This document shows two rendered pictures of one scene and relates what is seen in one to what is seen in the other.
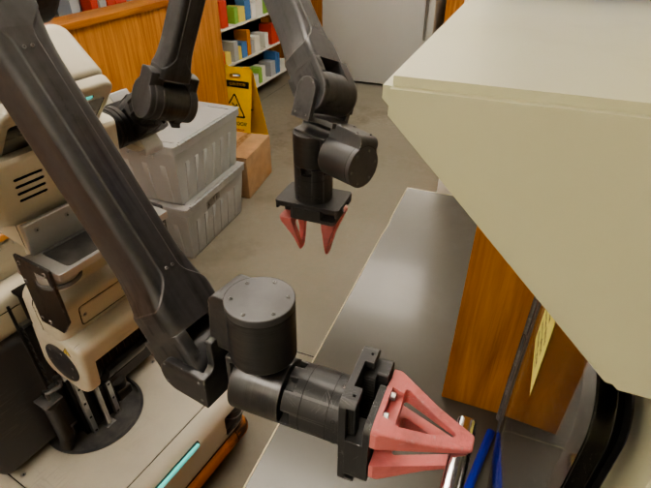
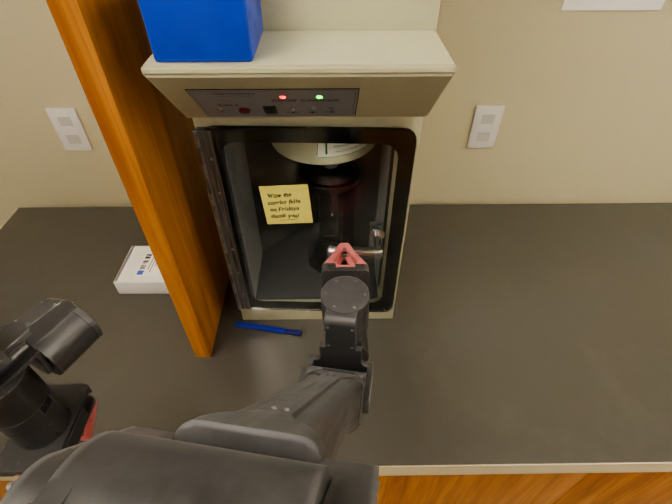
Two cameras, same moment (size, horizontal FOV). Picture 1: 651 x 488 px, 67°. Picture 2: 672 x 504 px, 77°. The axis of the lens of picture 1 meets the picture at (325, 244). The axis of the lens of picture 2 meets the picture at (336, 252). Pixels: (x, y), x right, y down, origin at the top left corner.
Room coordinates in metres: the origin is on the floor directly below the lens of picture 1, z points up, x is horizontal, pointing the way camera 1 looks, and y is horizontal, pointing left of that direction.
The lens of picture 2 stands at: (0.42, 0.34, 1.67)
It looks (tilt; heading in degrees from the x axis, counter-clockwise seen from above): 44 degrees down; 248
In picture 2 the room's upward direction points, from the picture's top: straight up
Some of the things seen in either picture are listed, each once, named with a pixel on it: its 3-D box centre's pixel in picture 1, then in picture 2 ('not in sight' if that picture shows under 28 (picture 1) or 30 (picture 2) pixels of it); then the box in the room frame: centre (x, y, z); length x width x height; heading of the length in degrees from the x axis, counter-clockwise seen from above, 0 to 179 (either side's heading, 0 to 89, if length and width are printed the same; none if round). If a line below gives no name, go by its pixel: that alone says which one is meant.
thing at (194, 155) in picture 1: (180, 149); not in sight; (2.41, 0.76, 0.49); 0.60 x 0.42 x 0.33; 158
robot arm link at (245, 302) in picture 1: (237, 334); (338, 344); (0.31, 0.08, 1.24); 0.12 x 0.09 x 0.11; 58
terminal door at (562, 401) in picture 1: (525, 422); (313, 236); (0.26, -0.17, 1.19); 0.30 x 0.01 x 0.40; 156
